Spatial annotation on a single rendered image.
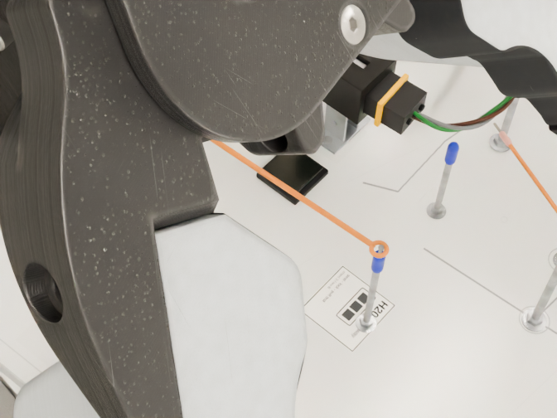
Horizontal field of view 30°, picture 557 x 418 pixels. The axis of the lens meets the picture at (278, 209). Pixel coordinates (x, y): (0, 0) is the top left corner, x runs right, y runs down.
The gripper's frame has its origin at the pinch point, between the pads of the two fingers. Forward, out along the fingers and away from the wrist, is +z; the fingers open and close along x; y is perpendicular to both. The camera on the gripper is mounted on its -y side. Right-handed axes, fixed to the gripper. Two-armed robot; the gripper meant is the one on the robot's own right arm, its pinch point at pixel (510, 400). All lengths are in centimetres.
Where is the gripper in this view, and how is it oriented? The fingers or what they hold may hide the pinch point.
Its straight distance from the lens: 21.7
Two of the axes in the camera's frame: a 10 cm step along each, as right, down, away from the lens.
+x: -5.1, 6.8, -5.3
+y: -7.2, -0.1, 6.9
